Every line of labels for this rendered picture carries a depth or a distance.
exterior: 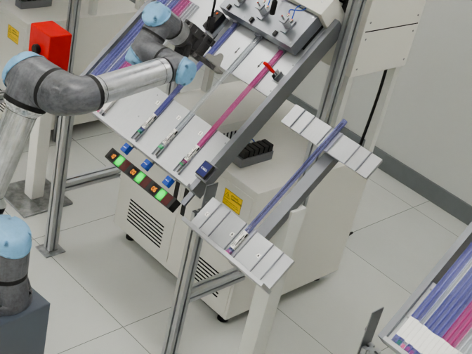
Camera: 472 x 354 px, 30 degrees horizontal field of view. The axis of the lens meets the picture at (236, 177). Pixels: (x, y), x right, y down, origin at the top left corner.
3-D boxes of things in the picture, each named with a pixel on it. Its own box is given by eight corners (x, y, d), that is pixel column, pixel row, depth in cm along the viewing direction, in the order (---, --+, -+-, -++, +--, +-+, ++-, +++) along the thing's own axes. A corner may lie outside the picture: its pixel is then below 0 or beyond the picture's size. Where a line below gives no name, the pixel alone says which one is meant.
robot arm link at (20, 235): (1, 288, 224) (5, 245, 218) (-31, 261, 231) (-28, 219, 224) (38, 271, 233) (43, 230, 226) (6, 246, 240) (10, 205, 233)
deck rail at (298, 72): (200, 199, 275) (192, 190, 270) (196, 196, 276) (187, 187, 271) (345, 31, 283) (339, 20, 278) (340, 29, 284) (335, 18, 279)
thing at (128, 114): (194, 189, 274) (191, 185, 272) (75, 96, 311) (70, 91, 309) (234, 144, 276) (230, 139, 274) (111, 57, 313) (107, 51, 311)
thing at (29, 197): (24, 218, 363) (41, 44, 324) (-6, 189, 376) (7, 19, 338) (72, 204, 379) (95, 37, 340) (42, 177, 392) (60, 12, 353)
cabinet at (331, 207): (221, 333, 327) (257, 194, 296) (110, 234, 366) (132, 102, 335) (333, 281, 370) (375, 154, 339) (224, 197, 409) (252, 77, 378)
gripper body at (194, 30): (218, 43, 271) (197, 25, 261) (201, 65, 271) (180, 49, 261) (201, 33, 275) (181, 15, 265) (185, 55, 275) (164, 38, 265)
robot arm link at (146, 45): (145, 71, 248) (165, 38, 248) (117, 55, 253) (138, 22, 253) (158, 81, 255) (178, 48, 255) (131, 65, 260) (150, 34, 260)
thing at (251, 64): (274, 105, 280) (268, 97, 276) (147, 23, 317) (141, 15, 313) (340, 29, 284) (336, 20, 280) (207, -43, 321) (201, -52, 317)
